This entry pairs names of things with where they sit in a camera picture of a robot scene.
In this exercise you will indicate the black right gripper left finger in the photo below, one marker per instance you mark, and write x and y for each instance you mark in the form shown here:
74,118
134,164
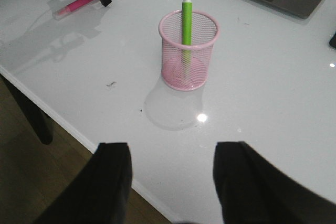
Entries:
99,193

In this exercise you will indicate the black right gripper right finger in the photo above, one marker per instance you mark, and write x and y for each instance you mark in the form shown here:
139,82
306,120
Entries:
251,190

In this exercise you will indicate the pink highlighter pen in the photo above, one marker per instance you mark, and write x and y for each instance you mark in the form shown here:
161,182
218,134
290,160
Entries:
70,8

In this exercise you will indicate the green highlighter pen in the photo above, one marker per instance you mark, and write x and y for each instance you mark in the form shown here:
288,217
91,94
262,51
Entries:
187,7

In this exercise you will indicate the pink mesh pen holder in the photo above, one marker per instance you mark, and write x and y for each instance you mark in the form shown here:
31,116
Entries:
205,31

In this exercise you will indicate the black table leg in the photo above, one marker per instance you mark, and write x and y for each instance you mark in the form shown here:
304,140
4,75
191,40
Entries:
34,115

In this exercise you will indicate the black phone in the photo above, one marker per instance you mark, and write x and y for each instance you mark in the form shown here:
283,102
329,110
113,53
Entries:
332,41

